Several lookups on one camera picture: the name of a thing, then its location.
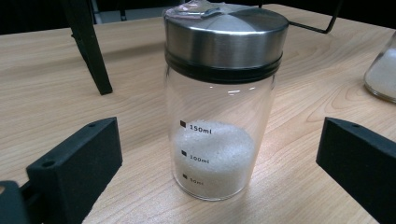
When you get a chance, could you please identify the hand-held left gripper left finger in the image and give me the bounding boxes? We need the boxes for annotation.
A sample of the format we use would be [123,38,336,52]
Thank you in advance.
[26,117,123,224]

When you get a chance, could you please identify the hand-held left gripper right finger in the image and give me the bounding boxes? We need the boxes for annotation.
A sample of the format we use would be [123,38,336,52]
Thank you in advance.
[316,117,396,224]

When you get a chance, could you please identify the glass jar with steel lid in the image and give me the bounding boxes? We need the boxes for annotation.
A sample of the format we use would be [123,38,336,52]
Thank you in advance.
[162,0,290,202]

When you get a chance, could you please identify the glass flask with white powder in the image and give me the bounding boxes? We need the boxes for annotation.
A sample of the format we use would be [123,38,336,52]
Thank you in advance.
[363,31,396,104]

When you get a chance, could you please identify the black metal stand leg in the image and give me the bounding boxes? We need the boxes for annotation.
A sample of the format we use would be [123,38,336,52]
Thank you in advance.
[60,0,114,96]

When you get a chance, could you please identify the pale grey panel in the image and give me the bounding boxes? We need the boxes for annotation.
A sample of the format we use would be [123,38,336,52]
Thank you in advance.
[92,5,166,25]

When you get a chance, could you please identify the thin black metal frame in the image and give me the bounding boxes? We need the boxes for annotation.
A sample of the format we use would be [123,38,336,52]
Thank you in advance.
[258,0,344,35]

